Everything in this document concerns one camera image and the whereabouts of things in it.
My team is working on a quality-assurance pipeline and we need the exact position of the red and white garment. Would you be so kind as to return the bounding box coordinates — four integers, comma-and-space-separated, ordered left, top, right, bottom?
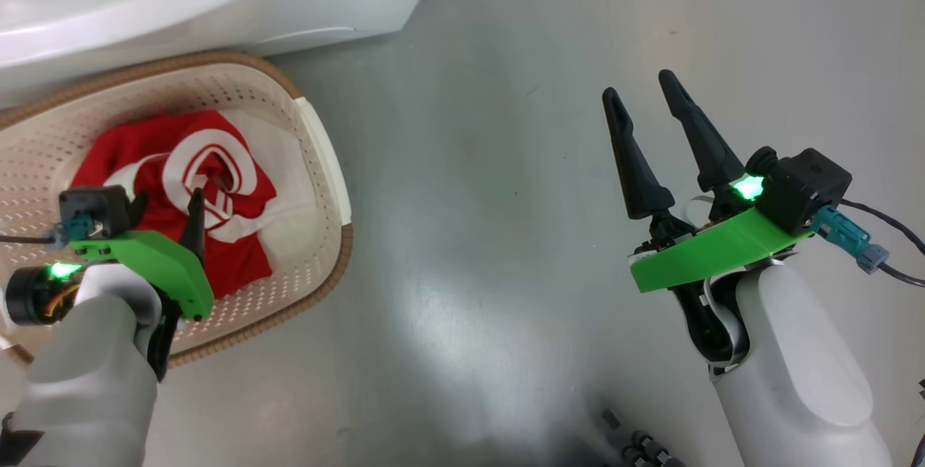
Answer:
70, 110, 301, 299

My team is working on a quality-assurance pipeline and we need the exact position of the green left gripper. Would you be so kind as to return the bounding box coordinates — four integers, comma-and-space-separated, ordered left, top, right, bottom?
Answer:
6, 189, 215, 381

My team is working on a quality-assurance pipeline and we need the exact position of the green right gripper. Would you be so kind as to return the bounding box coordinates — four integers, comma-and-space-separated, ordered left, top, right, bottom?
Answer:
602, 69, 814, 367

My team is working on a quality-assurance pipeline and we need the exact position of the cream perforated laundry basket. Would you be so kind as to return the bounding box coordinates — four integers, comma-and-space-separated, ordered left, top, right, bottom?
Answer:
0, 50, 355, 370

